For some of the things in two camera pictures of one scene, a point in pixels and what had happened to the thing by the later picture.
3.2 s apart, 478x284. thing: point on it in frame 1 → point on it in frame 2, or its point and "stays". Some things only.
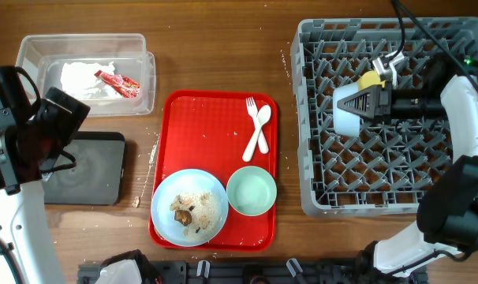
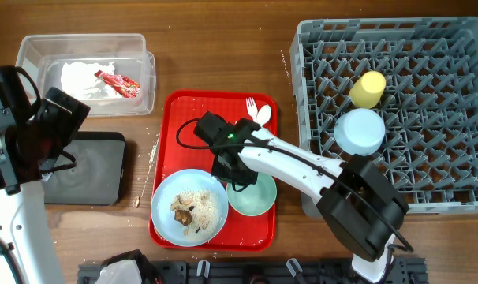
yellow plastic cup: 369,79 stays
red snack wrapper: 126,87 stays
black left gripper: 70,123 stays
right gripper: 385,102 → 233,170
